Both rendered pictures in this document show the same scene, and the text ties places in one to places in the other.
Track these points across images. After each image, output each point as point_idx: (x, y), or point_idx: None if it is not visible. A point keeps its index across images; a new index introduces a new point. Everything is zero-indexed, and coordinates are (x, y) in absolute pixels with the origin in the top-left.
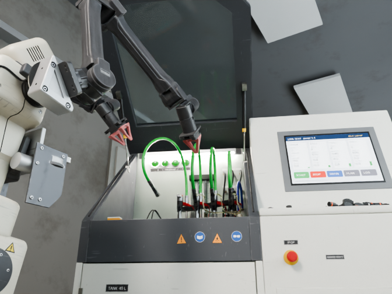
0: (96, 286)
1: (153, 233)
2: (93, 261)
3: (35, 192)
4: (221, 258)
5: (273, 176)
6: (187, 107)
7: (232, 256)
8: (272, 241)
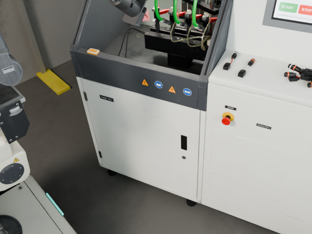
0: (93, 93)
1: (123, 73)
2: (87, 79)
3: (11, 136)
4: (175, 102)
5: (256, 2)
6: (120, 3)
7: (183, 103)
8: (215, 103)
